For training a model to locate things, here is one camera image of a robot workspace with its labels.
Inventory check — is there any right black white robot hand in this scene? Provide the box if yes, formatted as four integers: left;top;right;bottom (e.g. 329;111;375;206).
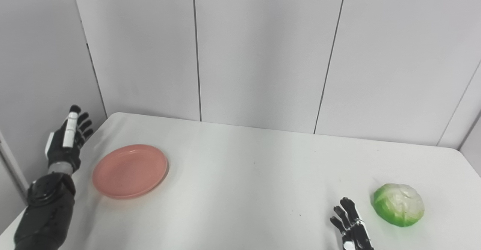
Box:
330;197;375;250

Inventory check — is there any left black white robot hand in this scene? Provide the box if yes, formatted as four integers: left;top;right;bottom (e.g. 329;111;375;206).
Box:
45;105;94;173

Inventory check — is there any green white cabbage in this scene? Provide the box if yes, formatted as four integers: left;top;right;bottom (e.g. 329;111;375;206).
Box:
372;183;425;227

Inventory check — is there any pink plate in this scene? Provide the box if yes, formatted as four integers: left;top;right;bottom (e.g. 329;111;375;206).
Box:
92;144;168;200

